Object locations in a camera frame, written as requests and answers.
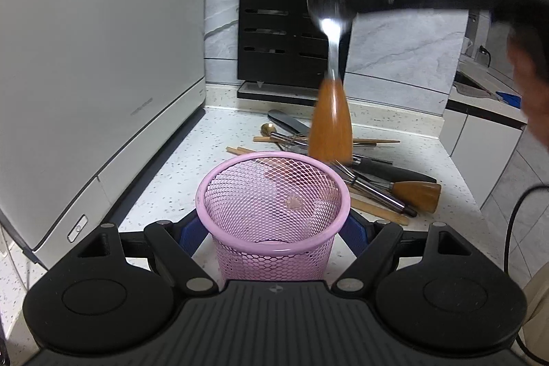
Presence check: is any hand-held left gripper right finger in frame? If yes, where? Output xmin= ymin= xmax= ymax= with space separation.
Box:
xmin=331 ymin=215 xmax=473 ymax=295

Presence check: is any dark utensil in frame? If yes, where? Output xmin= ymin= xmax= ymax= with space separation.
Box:
xmin=268 ymin=110 xmax=394 ymax=168

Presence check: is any wooden-handled metal spoon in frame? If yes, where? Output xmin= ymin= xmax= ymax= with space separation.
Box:
xmin=306 ymin=0 xmax=359 ymax=164

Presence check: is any pink mesh utensil cup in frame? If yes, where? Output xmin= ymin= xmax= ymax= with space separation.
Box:
xmin=195 ymin=152 xmax=352 ymax=281

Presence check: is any white base cabinet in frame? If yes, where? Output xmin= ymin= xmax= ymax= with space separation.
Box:
xmin=440 ymin=98 xmax=529 ymax=221

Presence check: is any black cable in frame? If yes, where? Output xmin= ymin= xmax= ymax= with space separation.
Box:
xmin=504 ymin=184 xmax=549 ymax=366

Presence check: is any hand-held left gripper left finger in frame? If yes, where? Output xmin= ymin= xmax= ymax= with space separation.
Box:
xmin=78 ymin=215 xmax=219 ymax=295

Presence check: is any white countertop appliance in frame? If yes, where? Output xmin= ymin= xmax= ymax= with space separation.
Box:
xmin=0 ymin=0 xmax=209 ymax=270

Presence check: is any metal wire whisk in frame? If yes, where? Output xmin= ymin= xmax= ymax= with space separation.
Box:
xmin=330 ymin=159 xmax=419 ymax=219

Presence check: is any person's right hand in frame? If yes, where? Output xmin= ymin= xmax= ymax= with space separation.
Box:
xmin=507 ymin=27 xmax=549 ymax=144

